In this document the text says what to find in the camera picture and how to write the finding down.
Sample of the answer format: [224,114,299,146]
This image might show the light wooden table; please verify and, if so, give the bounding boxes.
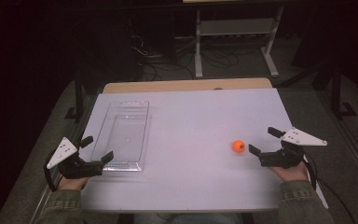
[102,77,273,94]

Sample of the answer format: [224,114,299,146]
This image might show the person's right hand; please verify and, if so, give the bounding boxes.
[268,161,310,183]

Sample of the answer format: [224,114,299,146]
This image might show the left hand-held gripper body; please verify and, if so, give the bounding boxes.
[46,136,104,180]

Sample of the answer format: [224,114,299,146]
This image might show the person's left hand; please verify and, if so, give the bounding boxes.
[57,175,90,191]

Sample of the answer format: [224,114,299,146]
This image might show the black metal stand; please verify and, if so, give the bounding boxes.
[330,62,358,120]
[64,71,87,122]

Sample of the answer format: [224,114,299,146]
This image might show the white metal frame desk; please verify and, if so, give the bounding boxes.
[182,0,284,78]

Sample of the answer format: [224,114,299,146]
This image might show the clear plastic tray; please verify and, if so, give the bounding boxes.
[90,100,153,173]

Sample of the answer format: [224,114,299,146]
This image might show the left hand-held gripper cable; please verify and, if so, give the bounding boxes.
[43,148,64,193]

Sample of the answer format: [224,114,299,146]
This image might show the bundle of floor cables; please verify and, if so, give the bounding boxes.
[130,34,255,82]

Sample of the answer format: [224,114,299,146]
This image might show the orange ball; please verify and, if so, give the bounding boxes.
[232,139,246,153]

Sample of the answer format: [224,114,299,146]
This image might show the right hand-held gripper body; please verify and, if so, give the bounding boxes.
[258,126,328,170]

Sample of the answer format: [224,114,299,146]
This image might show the right hand-held gripper cable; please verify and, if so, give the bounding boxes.
[302,152,357,224]

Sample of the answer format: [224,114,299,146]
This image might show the hand-held gripper cable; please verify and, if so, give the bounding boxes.
[302,152,357,224]
[43,148,64,193]

